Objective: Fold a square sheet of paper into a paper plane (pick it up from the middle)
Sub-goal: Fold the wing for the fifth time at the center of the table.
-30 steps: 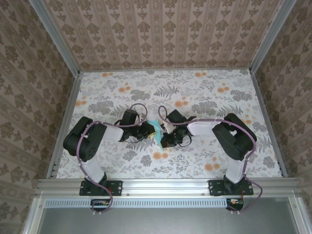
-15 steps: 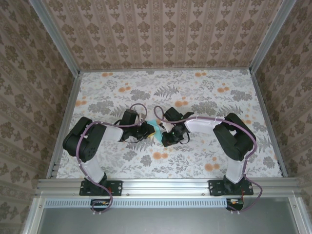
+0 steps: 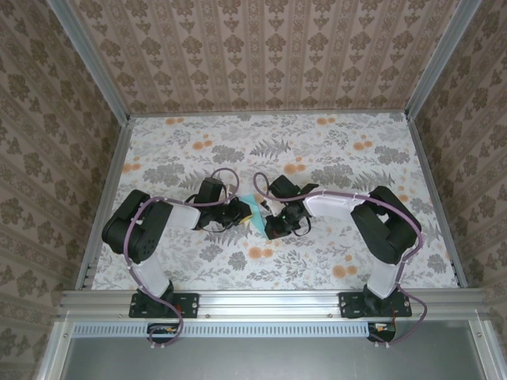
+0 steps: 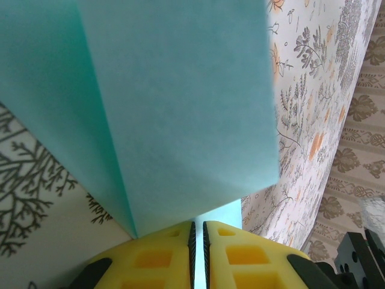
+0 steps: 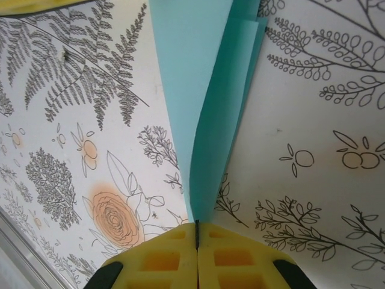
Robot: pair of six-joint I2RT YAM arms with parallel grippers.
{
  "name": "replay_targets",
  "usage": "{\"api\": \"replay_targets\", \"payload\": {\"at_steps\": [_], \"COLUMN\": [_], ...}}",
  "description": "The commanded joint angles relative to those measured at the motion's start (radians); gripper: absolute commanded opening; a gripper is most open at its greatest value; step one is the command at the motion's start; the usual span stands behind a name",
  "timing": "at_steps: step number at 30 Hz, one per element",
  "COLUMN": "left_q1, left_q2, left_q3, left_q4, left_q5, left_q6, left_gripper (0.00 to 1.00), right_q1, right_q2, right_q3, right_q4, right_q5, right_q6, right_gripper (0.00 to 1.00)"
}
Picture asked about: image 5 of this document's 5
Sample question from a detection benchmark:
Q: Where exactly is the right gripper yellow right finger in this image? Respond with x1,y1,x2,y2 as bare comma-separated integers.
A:
197,222,315,289

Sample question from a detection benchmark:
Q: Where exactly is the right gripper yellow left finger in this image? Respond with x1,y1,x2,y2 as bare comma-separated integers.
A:
88,222,199,289

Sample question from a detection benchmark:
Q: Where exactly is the teal square paper sheet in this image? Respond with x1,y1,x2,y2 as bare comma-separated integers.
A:
149,0,270,226

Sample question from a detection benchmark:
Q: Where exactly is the floral patterned table cover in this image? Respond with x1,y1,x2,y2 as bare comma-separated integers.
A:
0,0,385,289

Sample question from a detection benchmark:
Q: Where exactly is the long aluminium base rail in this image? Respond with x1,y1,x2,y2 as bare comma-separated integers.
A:
0,207,63,289

